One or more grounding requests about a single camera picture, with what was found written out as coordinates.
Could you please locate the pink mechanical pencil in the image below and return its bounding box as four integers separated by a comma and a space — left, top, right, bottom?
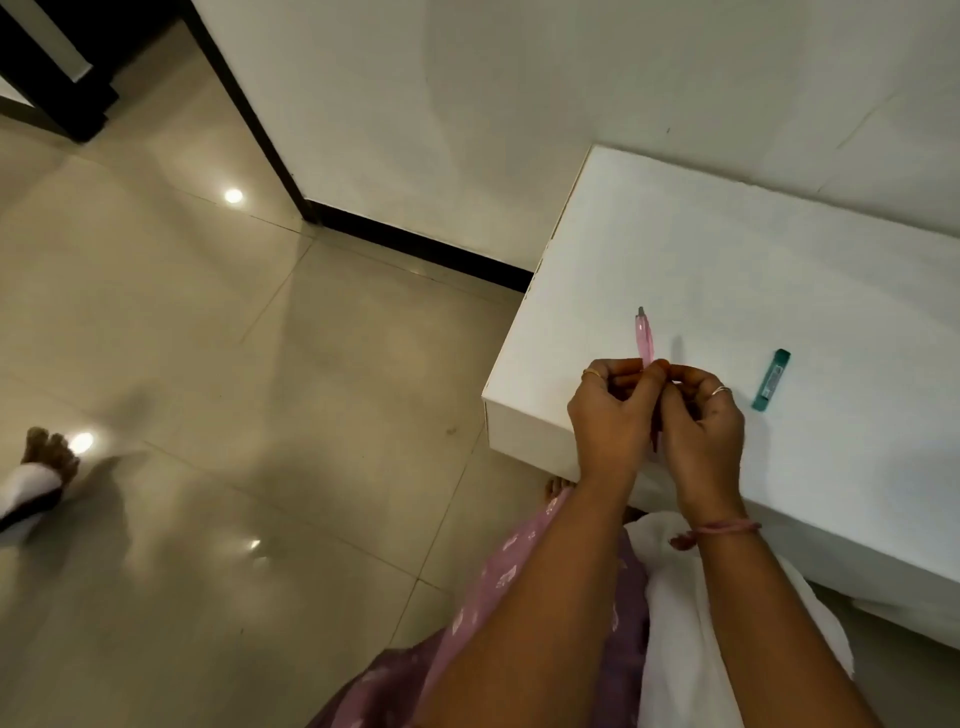
634, 305, 663, 451

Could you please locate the white scarf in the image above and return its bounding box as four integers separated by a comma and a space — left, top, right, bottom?
626, 509, 856, 728

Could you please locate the black furniture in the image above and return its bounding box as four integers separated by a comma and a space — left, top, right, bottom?
0, 0, 189, 144

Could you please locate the person's left forearm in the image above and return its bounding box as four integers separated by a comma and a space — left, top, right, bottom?
412, 479, 639, 728

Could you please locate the pink thread wrist bracelet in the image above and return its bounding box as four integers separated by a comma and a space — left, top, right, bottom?
668, 517, 763, 553

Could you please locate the person's right forearm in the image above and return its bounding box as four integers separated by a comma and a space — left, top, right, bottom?
689, 521, 883, 728

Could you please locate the person's right hand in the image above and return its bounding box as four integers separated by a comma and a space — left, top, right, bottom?
658, 365, 748, 519

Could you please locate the person's left hand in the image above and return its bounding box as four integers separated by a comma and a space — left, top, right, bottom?
566, 358, 671, 493

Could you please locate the purple patterned dress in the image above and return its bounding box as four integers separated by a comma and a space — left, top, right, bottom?
307, 487, 650, 728

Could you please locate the teal pencil lead case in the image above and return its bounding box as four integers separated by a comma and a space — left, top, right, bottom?
750, 347, 793, 414

